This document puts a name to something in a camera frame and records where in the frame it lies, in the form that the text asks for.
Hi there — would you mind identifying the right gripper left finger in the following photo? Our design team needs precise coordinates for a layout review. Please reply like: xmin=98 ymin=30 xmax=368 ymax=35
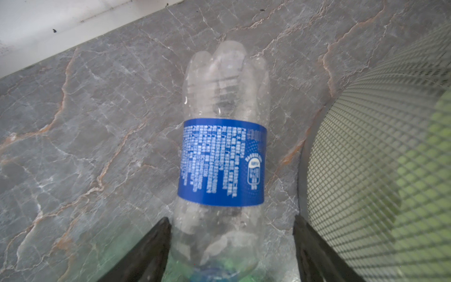
xmin=99 ymin=217 xmax=171 ymax=282

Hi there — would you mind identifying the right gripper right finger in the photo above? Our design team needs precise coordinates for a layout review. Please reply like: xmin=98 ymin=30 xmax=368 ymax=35
xmin=293 ymin=215 xmax=364 ymax=282

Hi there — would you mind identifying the clear bottle blue label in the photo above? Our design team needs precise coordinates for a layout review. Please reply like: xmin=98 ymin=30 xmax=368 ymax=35
xmin=171 ymin=41 xmax=270 ymax=282

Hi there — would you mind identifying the mesh bin with green bag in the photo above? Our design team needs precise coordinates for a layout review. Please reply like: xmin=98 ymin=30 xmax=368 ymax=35
xmin=298 ymin=22 xmax=451 ymax=282

